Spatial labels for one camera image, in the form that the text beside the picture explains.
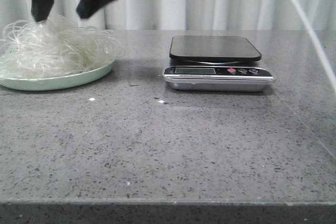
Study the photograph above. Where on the white vermicelli noodle bundle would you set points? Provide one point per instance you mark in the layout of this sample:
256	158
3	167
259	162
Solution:
55	47

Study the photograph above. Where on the light green round plate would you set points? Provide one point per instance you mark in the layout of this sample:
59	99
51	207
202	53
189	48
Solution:
58	83

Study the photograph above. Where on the silver black kitchen scale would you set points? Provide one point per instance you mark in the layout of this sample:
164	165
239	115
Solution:
216	63

